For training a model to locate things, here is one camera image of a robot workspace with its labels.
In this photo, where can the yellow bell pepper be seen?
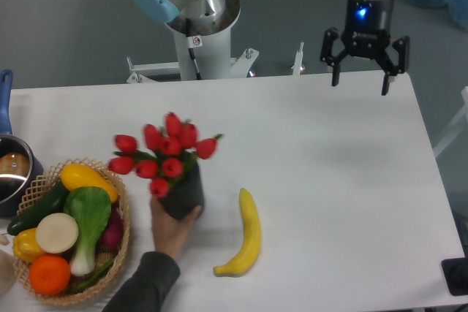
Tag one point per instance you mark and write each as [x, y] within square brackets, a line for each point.
[26, 247]

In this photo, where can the blue handled saucepan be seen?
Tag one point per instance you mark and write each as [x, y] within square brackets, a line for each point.
[19, 165]

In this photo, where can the dark green cucumber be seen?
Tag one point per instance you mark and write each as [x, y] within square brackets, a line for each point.
[52, 202]

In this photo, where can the yellow banana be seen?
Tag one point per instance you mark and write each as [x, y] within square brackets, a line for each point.
[241, 263]

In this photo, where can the black device at edge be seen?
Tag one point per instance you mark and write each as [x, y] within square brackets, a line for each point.
[455, 273]

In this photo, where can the person's hand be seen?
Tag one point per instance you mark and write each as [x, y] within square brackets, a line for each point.
[170, 234]

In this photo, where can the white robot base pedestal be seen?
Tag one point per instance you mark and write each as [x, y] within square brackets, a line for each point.
[202, 37]

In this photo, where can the white frame right edge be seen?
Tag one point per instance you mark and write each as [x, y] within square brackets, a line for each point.
[453, 129]

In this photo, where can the orange fruit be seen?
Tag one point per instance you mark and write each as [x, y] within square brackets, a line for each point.
[49, 275]

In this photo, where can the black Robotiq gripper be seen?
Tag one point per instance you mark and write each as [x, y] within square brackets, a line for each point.
[366, 34]

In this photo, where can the green bok choy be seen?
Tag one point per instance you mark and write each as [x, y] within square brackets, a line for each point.
[90, 207]

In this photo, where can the white garlic piece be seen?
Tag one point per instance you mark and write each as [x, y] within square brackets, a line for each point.
[4, 241]

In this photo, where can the woven wicker basket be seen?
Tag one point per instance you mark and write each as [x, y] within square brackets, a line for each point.
[39, 187]

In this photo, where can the green chili pepper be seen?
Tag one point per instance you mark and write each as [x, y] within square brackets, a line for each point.
[92, 279]

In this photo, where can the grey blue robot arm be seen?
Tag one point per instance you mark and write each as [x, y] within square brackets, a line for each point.
[201, 31]

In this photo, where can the yellow squash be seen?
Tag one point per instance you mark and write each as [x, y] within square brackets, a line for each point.
[74, 176]

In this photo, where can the purple sweet potato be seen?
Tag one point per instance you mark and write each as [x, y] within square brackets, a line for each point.
[113, 234]

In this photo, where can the red tulip bouquet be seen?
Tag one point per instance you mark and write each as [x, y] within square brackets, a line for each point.
[172, 152]

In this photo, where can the dark grey sleeved forearm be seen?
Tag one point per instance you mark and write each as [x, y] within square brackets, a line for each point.
[149, 285]

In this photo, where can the dark grey ribbed vase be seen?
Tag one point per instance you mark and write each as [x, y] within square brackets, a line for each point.
[185, 196]

